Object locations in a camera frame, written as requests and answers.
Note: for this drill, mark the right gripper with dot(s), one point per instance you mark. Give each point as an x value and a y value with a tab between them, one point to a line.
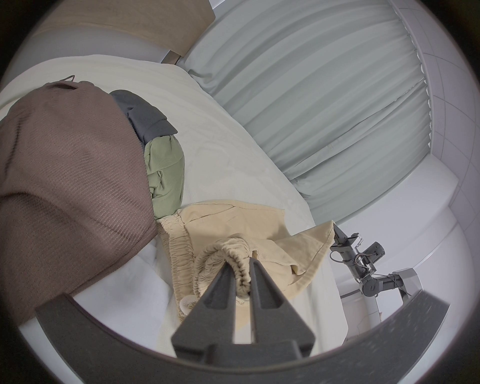
350	253

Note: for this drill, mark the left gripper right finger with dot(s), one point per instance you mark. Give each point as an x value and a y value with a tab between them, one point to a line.
273	311

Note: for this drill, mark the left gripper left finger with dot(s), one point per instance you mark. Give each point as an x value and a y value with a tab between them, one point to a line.
217	307

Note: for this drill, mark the tan shorts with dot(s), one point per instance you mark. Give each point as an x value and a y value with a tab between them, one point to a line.
225	221

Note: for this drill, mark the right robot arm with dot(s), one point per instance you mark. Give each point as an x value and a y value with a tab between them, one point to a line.
408	279

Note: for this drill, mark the bed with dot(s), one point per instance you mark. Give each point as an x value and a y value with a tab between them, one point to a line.
225	157

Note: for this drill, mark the white garment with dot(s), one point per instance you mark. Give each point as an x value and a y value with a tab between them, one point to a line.
131	285

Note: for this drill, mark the green garment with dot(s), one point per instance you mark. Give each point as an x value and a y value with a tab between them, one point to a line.
165	176

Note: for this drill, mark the pale green curtain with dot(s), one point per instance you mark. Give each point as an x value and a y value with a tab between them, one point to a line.
318	93

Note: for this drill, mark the brown garment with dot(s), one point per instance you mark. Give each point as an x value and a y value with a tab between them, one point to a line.
67	180

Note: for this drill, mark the black garment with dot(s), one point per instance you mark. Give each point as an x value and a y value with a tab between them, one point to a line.
146	116

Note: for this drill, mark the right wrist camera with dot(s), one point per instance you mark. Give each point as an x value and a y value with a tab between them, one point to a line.
376	250

